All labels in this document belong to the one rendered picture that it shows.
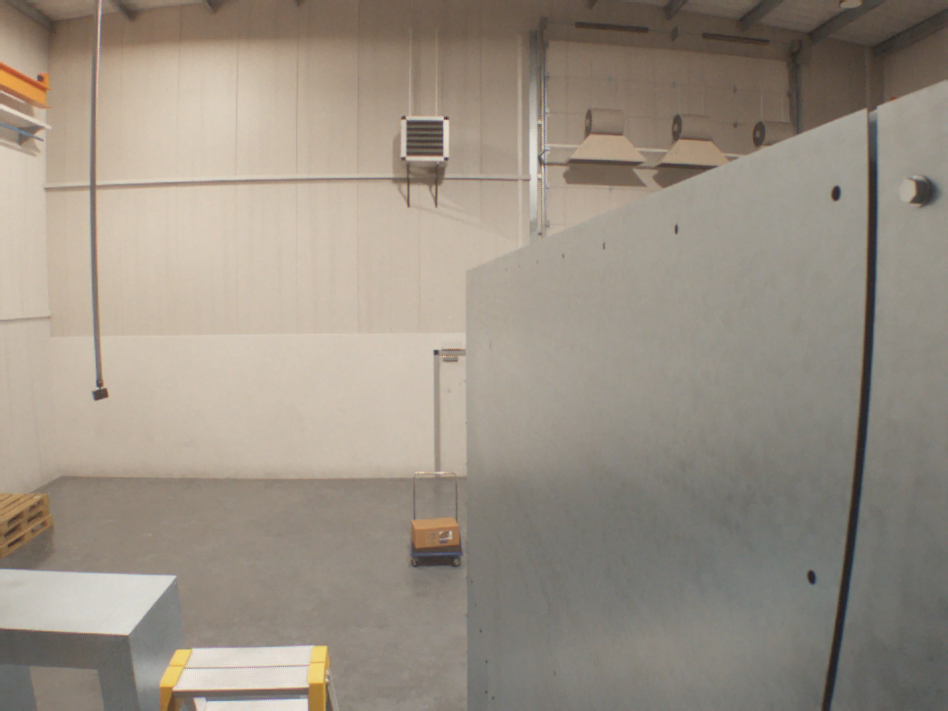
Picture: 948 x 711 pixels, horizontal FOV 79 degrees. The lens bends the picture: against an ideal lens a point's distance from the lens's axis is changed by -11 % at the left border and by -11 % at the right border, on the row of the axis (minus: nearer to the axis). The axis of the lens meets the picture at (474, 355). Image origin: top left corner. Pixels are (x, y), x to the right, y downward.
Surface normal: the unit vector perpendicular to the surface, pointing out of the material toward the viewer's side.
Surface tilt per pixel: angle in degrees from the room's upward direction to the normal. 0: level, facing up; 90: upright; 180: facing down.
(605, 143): 81
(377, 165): 90
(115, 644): 90
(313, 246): 90
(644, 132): 90
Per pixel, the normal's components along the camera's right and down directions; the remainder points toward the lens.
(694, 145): 0.08, -0.06
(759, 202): -1.00, 0.01
